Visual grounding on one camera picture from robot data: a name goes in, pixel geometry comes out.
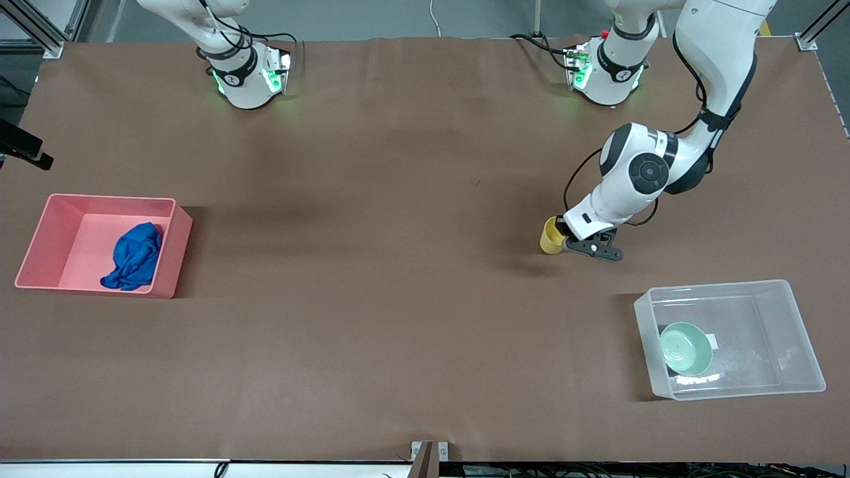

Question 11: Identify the blue nitrile glove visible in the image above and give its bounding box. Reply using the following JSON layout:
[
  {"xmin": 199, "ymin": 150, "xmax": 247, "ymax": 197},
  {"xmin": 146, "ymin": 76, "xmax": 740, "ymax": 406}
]
[{"xmin": 100, "ymin": 222, "xmax": 164, "ymax": 291}]

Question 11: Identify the clear plastic storage box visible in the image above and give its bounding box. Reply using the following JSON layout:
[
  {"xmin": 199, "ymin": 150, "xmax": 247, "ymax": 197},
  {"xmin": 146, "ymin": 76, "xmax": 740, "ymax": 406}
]
[{"xmin": 633, "ymin": 279, "xmax": 827, "ymax": 402}]

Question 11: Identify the green bowl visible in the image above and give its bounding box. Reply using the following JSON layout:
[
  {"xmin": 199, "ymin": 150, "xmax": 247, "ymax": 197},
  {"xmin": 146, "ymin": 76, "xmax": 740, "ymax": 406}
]
[{"xmin": 659, "ymin": 322, "xmax": 715, "ymax": 377}]

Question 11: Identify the pink plastic bin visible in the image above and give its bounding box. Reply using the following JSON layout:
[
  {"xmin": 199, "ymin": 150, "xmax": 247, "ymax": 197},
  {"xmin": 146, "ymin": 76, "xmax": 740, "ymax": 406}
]
[{"xmin": 15, "ymin": 193, "xmax": 194, "ymax": 299}]

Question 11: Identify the yellow cup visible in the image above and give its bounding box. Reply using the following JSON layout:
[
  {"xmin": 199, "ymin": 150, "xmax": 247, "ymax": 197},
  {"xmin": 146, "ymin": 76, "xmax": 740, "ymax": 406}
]
[{"xmin": 540, "ymin": 216, "xmax": 567, "ymax": 255}]

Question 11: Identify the brown table cover sheet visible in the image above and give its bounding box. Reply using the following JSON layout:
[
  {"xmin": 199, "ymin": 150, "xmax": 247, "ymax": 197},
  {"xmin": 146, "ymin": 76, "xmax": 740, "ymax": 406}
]
[{"xmin": 0, "ymin": 35, "xmax": 850, "ymax": 464}]

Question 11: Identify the metal table edge bracket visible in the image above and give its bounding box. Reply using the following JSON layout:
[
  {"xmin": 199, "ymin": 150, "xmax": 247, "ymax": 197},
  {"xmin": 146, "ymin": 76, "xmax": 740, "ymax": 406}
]
[{"xmin": 410, "ymin": 441, "xmax": 450, "ymax": 478}]

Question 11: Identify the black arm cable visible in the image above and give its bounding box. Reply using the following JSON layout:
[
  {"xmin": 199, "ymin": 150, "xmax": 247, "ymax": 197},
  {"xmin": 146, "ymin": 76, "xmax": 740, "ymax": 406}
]
[
  {"xmin": 196, "ymin": 0, "xmax": 299, "ymax": 67},
  {"xmin": 563, "ymin": 30, "xmax": 758, "ymax": 228}
]

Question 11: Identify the aluminium frame profile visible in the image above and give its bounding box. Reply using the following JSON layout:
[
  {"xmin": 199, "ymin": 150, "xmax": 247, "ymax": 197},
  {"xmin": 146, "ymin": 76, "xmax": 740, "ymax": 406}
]
[
  {"xmin": 0, "ymin": 0, "xmax": 90, "ymax": 59},
  {"xmin": 796, "ymin": 0, "xmax": 850, "ymax": 52}
]

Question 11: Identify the black base cable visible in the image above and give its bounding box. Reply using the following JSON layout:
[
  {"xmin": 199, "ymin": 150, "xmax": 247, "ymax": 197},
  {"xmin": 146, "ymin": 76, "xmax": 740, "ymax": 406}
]
[{"xmin": 509, "ymin": 32, "xmax": 573, "ymax": 68}]

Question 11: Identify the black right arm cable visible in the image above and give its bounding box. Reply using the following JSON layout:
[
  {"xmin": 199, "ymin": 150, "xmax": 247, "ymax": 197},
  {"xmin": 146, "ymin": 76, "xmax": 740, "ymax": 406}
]
[{"xmin": 196, "ymin": 0, "xmax": 299, "ymax": 67}]

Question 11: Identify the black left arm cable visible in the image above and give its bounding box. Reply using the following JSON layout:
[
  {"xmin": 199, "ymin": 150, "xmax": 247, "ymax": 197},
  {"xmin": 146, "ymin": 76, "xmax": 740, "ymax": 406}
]
[{"xmin": 563, "ymin": 30, "xmax": 758, "ymax": 228}]

